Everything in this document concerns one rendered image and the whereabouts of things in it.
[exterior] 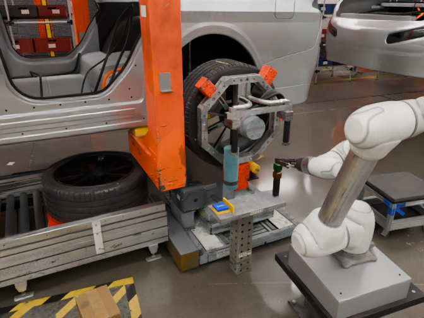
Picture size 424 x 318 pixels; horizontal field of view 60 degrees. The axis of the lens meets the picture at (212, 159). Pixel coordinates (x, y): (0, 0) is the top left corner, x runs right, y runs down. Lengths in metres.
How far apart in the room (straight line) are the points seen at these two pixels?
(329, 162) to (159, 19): 1.04
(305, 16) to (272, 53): 0.37
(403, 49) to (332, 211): 3.13
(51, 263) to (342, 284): 1.52
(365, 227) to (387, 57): 3.01
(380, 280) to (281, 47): 1.76
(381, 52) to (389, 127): 3.32
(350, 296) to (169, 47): 1.39
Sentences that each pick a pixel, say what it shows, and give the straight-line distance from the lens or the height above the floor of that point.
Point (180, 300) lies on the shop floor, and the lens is 2.18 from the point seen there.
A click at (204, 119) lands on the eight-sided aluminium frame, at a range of 2.08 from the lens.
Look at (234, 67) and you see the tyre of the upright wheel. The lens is 2.20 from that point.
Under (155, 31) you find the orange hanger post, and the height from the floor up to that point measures 1.38.
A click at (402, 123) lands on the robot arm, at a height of 1.17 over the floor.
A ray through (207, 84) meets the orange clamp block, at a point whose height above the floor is 1.09.
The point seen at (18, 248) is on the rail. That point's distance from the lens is 2.22.
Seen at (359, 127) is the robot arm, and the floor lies 1.16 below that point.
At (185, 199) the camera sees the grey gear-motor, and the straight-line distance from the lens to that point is 2.39.
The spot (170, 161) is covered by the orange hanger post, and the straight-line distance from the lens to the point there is 2.05.
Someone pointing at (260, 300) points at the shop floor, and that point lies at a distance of 2.19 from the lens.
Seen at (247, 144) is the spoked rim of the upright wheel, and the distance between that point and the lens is 2.44.
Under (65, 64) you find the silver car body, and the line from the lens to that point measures 4.09.
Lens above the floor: 1.52
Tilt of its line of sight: 24 degrees down
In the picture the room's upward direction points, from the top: straight up
